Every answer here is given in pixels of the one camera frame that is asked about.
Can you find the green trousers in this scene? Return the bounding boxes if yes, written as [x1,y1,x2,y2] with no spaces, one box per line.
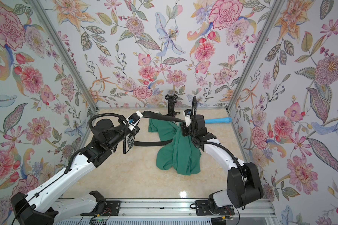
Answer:
[148,119,201,176]

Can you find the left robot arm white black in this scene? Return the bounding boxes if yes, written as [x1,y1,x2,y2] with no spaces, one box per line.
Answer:
[11,111,143,225]

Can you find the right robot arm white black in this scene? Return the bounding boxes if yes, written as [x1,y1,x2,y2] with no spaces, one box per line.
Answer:
[182,97,264,215]

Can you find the black microphone on tripod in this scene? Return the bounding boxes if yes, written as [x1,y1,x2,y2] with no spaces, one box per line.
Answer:
[165,90,178,117]

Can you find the blue cylindrical tube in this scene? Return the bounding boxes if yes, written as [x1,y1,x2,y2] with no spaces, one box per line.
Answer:
[205,117,232,124]

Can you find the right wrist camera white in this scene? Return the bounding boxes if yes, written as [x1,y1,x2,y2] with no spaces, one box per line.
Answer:
[183,109,192,127]

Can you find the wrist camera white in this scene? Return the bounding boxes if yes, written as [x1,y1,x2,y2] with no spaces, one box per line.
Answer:
[127,111,143,131]
[183,109,192,127]

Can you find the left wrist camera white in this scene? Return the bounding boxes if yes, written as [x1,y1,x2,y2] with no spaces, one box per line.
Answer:
[127,111,143,131]

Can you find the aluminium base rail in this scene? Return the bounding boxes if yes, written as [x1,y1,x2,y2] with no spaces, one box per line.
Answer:
[33,198,279,225]

